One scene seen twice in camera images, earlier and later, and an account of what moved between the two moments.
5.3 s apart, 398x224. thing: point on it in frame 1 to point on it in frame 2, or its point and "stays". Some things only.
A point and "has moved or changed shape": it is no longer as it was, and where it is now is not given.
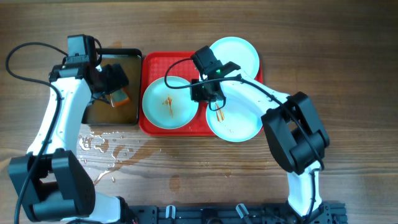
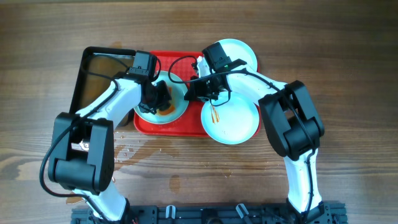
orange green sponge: x=120 y=97 has moved or changed shape
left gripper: x=115 y=76 to x=163 y=97
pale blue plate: x=239 y=51 stays
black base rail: x=326 y=213 stays
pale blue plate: x=239 y=119 has moved or changed shape
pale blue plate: x=169 y=108 has moved or changed shape
